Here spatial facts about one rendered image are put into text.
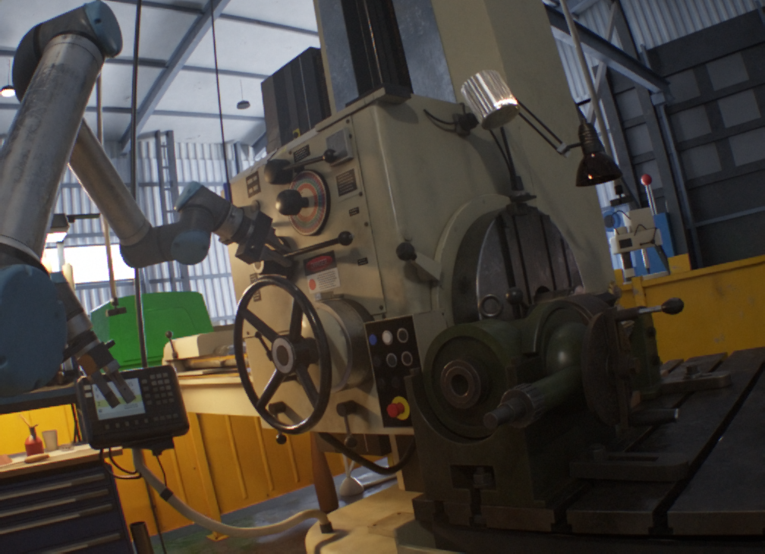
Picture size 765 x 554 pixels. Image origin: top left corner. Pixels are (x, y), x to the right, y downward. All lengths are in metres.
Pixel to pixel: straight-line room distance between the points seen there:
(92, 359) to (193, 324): 4.20
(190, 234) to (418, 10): 1.34
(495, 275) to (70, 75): 1.03
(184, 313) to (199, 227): 4.14
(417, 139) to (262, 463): 3.25
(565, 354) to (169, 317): 4.75
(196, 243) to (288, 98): 1.59
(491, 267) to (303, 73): 1.63
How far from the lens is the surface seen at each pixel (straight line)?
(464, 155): 1.66
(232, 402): 2.70
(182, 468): 4.09
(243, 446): 4.30
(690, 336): 3.59
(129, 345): 5.26
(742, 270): 3.47
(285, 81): 2.91
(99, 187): 1.32
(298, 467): 4.57
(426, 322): 1.25
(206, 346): 2.88
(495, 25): 2.13
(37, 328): 0.72
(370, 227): 1.44
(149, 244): 1.44
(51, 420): 3.80
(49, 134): 0.90
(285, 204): 1.54
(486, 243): 1.45
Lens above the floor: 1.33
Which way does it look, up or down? 5 degrees up
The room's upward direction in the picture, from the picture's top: 10 degrees counter-clockwise
